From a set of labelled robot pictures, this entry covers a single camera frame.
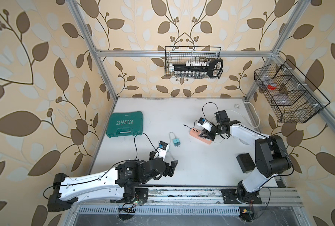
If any green plastic tool case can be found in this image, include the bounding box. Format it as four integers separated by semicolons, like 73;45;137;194
106;111;143;138

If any teal usb charger adapter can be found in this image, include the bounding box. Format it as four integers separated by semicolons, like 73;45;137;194
172;138;181;147

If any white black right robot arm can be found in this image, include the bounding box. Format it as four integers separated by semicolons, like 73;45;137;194
197;118;292;204

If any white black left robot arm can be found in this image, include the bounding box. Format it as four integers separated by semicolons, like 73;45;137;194
47;158;178;212

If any white usb cable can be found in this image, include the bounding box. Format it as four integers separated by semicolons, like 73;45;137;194
167;131;178;163

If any black wire basket back wall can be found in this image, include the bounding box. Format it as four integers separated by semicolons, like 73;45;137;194
164;46;224;80

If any black wire basket wall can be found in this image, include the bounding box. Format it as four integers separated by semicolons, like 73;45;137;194
254;59;331;123
164;46;224;80

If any black usb cable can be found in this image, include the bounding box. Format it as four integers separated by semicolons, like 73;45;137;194
184;102;220;129

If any white power strip cord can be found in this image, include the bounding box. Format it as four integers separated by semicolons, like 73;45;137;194
232;101;261;129

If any black wire basket right wall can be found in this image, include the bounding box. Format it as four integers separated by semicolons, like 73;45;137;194
254;59;331;123

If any aluminium frame rail front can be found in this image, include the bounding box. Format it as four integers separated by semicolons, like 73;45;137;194
67;186;305;221

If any black block on table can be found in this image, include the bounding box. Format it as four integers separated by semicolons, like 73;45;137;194
236;153;256;173

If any red object in basket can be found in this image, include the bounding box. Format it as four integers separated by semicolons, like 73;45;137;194
266;82;278;90

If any pink power strip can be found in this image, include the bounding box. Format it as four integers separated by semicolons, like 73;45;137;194
190;128;212;145

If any black white socket set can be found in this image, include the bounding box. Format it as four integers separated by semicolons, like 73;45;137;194
167;59;224;79

